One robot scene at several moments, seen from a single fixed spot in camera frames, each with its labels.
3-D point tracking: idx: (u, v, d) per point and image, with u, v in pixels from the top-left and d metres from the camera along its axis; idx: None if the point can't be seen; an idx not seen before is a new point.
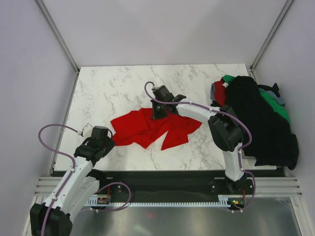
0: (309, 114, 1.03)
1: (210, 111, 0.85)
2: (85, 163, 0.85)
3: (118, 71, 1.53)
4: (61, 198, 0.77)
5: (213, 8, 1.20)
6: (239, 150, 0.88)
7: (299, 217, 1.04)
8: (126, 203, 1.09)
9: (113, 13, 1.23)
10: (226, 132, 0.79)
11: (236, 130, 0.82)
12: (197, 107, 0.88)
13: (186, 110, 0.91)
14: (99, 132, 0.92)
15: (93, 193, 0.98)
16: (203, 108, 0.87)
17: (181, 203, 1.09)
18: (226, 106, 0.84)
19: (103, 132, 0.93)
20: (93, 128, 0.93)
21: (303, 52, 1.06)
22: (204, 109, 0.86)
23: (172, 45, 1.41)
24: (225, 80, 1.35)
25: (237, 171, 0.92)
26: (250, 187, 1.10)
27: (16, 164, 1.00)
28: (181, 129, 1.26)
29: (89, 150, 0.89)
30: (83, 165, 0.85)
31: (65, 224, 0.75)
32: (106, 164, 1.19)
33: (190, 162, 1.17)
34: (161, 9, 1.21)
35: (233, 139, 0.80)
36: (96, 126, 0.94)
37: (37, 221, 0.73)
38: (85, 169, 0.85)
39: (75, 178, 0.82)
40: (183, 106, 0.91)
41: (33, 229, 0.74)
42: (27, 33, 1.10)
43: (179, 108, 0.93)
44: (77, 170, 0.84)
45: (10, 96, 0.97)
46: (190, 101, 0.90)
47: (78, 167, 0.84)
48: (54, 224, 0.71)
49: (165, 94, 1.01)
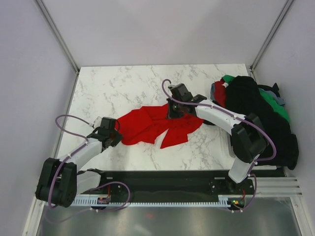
0: (309, 114, 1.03)
1: (235, 118, 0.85)
2: (97, 140, 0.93)
3: (118, 71, 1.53)
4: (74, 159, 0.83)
5: (213, 8, 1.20)
6: (255, 162, 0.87)
7: (299, 217, 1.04)
8: (125, 203, 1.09)
9: (113, 14, 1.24)
10: (249, 143, 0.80)
11: (259, 140, 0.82)
12: (219, 111, 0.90)
13: (206, 113, 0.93)
14: (109, 121, 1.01)
15: (91, 188, 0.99)
16: (226, 114, 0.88)
17: (181, 203, 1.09)
18: (252, 114, 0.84)
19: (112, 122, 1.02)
20: (102, 118, 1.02)
21: (303, 52, 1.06)
22: (227, 115, 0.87)
23: (172, 45, 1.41)
24: (225, 80, 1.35)
25: (241, 175, 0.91)
26: (251, 187, 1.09)
27: (16, 164, 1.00)
28: (181, 129, 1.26)
29: (100, 136, 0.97)
30: (95, 142, 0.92)
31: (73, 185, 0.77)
32: (106, 164, 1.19)
33: (190, 162, 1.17)
34: (161, 10, 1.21)
35: (255, 152, 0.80)
36: (105, 117, 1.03)
37: (47, 174, 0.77)
38: (96, 146, 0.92)
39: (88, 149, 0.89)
40: (204, 108, 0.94)
41: (41, 184, 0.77)
42: (28, 33, 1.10)
43: (199, 110, 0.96)
44: (90, 143, 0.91)
45: (9, 96, 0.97)
46: (212, 104, 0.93)
47: (91, 142, 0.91)
48: (64, 176, 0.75)
49: (182, 93, 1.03)
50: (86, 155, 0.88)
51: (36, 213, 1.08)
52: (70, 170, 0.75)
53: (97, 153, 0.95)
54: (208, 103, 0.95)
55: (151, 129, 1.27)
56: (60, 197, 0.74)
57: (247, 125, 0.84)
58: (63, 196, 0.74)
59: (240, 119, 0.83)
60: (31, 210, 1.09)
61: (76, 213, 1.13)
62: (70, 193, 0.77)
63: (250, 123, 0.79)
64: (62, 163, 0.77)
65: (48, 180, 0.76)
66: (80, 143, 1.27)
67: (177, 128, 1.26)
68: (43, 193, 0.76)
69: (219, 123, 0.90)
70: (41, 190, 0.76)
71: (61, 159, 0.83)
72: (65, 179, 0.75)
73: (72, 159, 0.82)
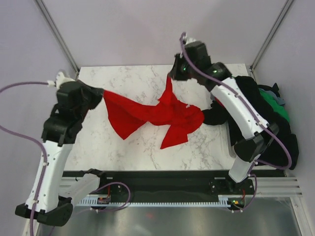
0: (309, 114, 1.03)
1: (257, 124, 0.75)
2: (57, 150, 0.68)
3: (118, 71, 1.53)
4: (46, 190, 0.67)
5: (213, 8, 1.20)
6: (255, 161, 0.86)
7: (299, 217, 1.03)
8: (126, 203, 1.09)
9: (113, 14, 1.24)
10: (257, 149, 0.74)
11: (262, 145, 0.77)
12: (244, 107, 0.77)
13: (228, 100, 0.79)
14: (66, 98, 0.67)
15: (93, 190, 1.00)
16: (249, 114, 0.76)
17: (181, 203, 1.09)
18: (273, 125, 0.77)
19: (72, 97, 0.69)
20: (57, 94, 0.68)
21: (303, 52, 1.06)
22: (250, 116, 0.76)
23: (172, 45, 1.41)
24: None
25: (241, 175, 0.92)
26: (251, 187, 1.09)
27: (16, 164, 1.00)
28: (181, 128, 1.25)
29: (63, 123, 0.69)
30: (56, 155, 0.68)
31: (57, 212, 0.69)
32: (106, 164, 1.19)
33: (190, 162, 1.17)
34: (161, 9, 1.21)
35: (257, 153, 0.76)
36: (60, 90, 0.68)
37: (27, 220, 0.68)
38: (62, 153, 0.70)
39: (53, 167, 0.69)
40: (227, 93, 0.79)
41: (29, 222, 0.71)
42: (28, 33, 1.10)
43: (218, 89, 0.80)
44: (50, 161, 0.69)
45: (9, 97, 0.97)
46: (238, 93, 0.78)
47: (51, 158, 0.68)
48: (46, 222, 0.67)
49: (201, 56, 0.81)
50: (55, 174, 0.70)
51: None
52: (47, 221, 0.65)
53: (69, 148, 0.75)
54: (233, 88, 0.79)
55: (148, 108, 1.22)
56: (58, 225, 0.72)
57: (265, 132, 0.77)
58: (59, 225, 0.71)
59: (263, 128, 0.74)
60: None
61: (76, 213, 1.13)
62: (63, 217, 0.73)
63: (269, 131, 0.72)
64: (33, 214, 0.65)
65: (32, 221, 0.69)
66: (80, 143, 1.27)
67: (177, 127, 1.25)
68: None
69: (236, 117, 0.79)
70: None
71: (29, 199, 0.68)
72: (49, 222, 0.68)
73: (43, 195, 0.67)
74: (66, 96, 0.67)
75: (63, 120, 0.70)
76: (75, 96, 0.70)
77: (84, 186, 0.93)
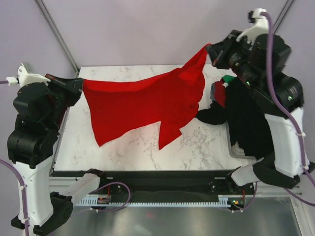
0: (309, 114, 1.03)
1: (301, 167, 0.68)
2: (32, 173, 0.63)
3: (118, 71, 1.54)
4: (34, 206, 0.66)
5: (213, 8, 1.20)
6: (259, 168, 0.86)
7: (299, 217, 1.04)
8: (125, 203, 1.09)
9: (113, 13, 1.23)
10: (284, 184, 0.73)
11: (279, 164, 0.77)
12: (299, 149, 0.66)
13: (286, 135, 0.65)
14: (26, 109, 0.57)
15: (93, 189, 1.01)
16: (300, 156, 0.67)
17: (181, 203, 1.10)
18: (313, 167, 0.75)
19: (34, 107, 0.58)
20: (15, 104, 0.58)
21: (302, 52, 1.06)
22: (300, 159, 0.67)
23: (172, 45, 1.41)
24: (226, 80, 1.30)
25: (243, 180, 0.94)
26: (251, 187, 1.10)
27: None
28: (173, 123, 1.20)
29: (30, 138, 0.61)
30: (32, 177, 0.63)
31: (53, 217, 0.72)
32: (106, 164, 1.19)
33: (190, 162, 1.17)
34: (162, 9, 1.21)
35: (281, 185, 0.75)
36: (18, 100, 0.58)
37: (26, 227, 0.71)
38: (39, 172, 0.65)
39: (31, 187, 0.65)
40: (289, 129, 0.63)
41: None
42: (28, 33, 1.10)
43: (279, 118, 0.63)
44: (29, 182, 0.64)
45: (9, 97, 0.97)
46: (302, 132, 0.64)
47: (29, 180, 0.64)
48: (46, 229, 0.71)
49: (277, 66, 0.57)
50: (39, 192, 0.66)
51: None
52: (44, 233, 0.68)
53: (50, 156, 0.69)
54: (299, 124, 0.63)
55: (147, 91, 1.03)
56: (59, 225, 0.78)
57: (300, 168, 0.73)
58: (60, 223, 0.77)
59: (307, 174, 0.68)
60: None
61: (76, 213, 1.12)
62: (63, 216, 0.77)
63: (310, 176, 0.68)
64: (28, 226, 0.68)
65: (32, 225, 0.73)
66: (80, 143, 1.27)
67: (173, 118, 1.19)
68: None
69: (282, 155, 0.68)
70: None
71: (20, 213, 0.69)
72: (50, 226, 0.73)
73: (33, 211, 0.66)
74: (24, 105, 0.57)
75: (32, 134, 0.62)
76: (37, 103, 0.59)
77: (85, 185, 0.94)
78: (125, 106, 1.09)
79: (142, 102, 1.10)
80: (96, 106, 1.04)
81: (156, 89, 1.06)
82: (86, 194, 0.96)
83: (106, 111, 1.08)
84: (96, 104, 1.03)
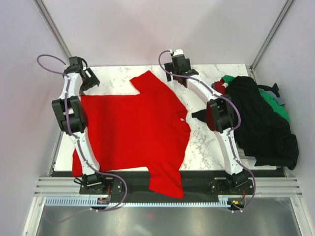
0: (309, 114, 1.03)
1: (212, 95, 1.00)
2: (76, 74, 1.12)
3: (118, 71, 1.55)
4: (70, 93, 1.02)
5: (213, 8, 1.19)
6: (230, 133, 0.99)
7: (299, 217, 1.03)
8: (119, 203, 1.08)
9: (113, 14, 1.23)
10: (217, 115, 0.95)
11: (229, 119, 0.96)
12: (204, 87, 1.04)
13: (195, 86, 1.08)
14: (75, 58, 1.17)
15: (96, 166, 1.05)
16: (207, 90, 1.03)
17: (181, 203, 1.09)
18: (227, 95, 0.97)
19: (79, 59, 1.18)
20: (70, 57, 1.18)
21: (303, 53, 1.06)
22: (207, 91, 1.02)
23: (172, 44, 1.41)
24: (225, 80, 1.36)
25: (233, 162, 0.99)
26: (251, 187, 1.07)
27: (17, 165, 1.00)
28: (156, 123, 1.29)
29: (75, 69, 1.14)
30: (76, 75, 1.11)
31: (81, 108, 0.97)
32: (110, 164, 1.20)
33: (190, 162, 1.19)
34: (161, 10, 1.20)
35: (221, 123, 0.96)
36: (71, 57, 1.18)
37: (59, 111, 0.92)
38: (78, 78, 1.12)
39: (75, 81, 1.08)
40: (193, 82, 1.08)
41: (60, 120, 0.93)
42: (27, 33, 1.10)
43: (189, 82, 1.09)
44: (72, 79, 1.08)
45: (11, 96, 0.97)
46: (213, 91, 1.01)
47: (73, 77, 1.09)
48: (75, 106, 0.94)
49: (181, 64, 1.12)
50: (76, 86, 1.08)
51: (36, 213, 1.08)
52: (77, 101, 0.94)
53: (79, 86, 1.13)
54: (207, 90, 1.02)
55: (148, 106, 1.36)
56: (78, 121, 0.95)
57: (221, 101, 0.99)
58: (81, 114, 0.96)
59: (217, 96, 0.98)
60: (32, 210, 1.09)
61: (76, 213, 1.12)
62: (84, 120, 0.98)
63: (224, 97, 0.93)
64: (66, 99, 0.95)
65: (63, 115, 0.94)
66: None
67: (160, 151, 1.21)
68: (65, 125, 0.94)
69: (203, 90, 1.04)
70: (62, 124, 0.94)
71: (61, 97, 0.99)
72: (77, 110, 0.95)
73: (69, 94, 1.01)
74: (75, 57, 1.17)
75: (74, 69, 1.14)
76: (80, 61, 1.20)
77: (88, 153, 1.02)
78: (123, 117, 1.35)
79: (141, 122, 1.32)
80: (93, 104, 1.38)
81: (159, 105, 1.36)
82: (84, 163, 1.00)
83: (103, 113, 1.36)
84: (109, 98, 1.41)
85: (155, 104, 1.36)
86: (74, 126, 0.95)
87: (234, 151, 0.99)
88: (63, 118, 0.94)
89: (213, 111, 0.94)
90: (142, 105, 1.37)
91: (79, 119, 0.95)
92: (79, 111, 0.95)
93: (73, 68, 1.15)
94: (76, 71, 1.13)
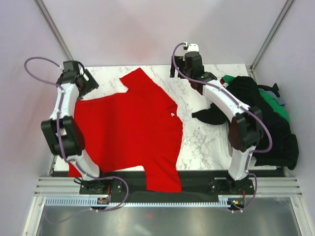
0: (309, 114, 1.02)
1: (238, 107, 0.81)
2: (71, 85, 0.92)
3: (118, 71, 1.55)
4: (64, 111, 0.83)
5: (213, 8, 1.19)
6: (251, 153, 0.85)
7: (299, 217, 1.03)
8: (120, 203, 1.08)
9: (113, 14, 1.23)
10: (244, 132, 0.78)
11: (258, 135, 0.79)
12: (227, 97, 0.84)
13: (213, 94, 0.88)
14: (70, 63, 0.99)
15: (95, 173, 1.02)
16: (231, 101, 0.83)
17: (181, 203, 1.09)
18: (256, 107, 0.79)
19: (74, 63, 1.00)
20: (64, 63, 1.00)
21: (302, 53, 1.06)
22: (232, 102, 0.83)
23: (172, 44, 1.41)
24: (225, 80, 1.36)
25: (240, 172, 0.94)
26: (251, 187, 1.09)
27: (17, 165, 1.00)
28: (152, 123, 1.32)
29: (70, 77, 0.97)
30: (71, 87, 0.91)
31: (76, 131, 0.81)
32: (110, 164, 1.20)
33: (190, 162, 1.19)
34: (161, 10, 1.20)
35: (248, 141, 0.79)
36: (65, 61, 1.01)
37: (50, 134, 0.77)
38: (74, 90, 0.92)
39: (70, 94, 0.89)
40: (211, 90, 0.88)
41: (51, 143, 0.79)
42: (27, 33, 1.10)
43: (206, 89, 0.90)
44: (67, 91, 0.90)
45: (11, 96, 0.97)
46: (239, 102, 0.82)
47: (68, 89, 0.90)
48: (68, 129, 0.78)
49: (196, 65, 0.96)
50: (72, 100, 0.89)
51: (36, 213, 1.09)
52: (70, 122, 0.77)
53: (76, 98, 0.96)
54: (233, 101, 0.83)
55: (143, 106, 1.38)
56: (74, 146, 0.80)
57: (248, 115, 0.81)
58: (77, 138, 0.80)
59: (244, 109, 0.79)
60: (32, 210, 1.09)
61: (76, 213, 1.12)
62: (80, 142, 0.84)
63: (251, 113, 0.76)
64: (58, 119, 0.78)
65: (55, 137, 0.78)
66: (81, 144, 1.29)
67: (154, 149, 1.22)
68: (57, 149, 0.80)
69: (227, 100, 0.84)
70: (54, 148, 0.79)
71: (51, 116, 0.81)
72: (71, 133, 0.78)
73: (62, 113, 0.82)
74: (70, 62, 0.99)
75: (69, 78, 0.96)
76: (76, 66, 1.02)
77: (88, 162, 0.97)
78: (119, 116, 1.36)
79: (134, 122, 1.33)
80: (90, 106, 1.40)
81: (150, 105, 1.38)
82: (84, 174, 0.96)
83: (98, 116, 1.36)
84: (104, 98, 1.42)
85: (150, 105, 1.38)
86: (68, 150, 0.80)
87: (246, 165, 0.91)
88: (55, 142, 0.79)
89: (241, 130, 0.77)
90: (137, 105, 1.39)
91: (74, 142, 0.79)
92: (74, 135, 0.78)
93: (69, 74, 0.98)
94: (72, 81, 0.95)
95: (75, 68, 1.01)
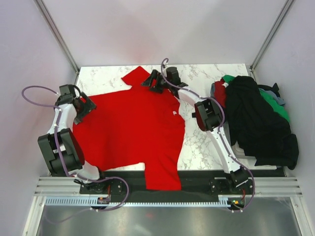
0: (309, 114, 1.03)
1: (200, 98, 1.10)
2: (69, 105, 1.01)
3: (118, 71, 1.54)
4: (62, 126, 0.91)
5: (214, 8, 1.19)
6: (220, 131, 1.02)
7: (299, 217, 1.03)
8: (120, 203, 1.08)
9: (113, 13, 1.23)
10: (204, 114, 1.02)
11: (218, 116, 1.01)
12: (192, 94, 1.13)
13: (184, 95, 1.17)
14: (66, 87, 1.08)
15: (94, 177, 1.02)
16: (195, 95, 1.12)
17: (181, 202, 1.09)
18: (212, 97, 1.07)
19: (70, 87, 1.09)
20: (60, 87, 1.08)
21: (303, 53, 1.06)
22: (195, 96, 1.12)
23: (172, 44, 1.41)
24: (225, 80, 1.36)
25: (228, 158, 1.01)
26: (250, 187, 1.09)
27: (17, 165, 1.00)
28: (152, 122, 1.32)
29: (66, 100, 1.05)
30: (68, 107, 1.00)
31: (74, 143, 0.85)
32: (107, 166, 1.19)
33: (190, 162, 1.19)
34: (162, 10, 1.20)
35: (210, 121, 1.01)
36: (61, 85, 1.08)
37: (48, 149, 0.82)
38: (70, 109, 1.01)
39: (67, 113, 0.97)
40: (183, 92, 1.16)
41: (49, 160, 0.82)
42: (27, 33, 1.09)
43: (180, 93, 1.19)
44: (64, 110, 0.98)
45: (11, 96, 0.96)
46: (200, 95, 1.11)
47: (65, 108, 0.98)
48: (65, 141, 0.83)
49: (174, 77, 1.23)
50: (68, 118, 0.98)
51: (36, 213, 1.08)
52: (67, 134, 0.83)
53: (72, 116, 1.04)
54: (195, 96, 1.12)
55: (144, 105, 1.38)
56: (73, 160, 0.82)
57: (207, 103, 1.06)
58: (76, 151, 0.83)
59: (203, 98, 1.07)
60: (32, 210, 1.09)
61: (76, 213, 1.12)
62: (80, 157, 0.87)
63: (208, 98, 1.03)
64: (55, 132, 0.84)
65: (53, 153, 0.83)
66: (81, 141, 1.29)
67: (157, 148, 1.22)
68: (56, 166, 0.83)
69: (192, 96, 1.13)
70: (53, 165, 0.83)
71: (50, 131, 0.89)
72: (69, 146, 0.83)
73: (60, 127, 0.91)
74: (66, 86, 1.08)
75: (65, 100, 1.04)
76: (72, 89, 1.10)
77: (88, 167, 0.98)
78: (119, 114, 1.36)
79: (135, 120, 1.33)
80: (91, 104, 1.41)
81: (150, 104, 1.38)
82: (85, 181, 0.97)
83: (98, 114, 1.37)
84: (105, 98, 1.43)
85: (151, 104, 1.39)
86: (68, 165, 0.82)
87: (227, 148, 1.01)
88: (53, 158, 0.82)
89: (201, 111, 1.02)
90: (138, 103, 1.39)
91: (72, 157, 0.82)
92: (72, 148, 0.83)
93: (66, 98, 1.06)
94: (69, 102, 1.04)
95: (71, 92, 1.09)
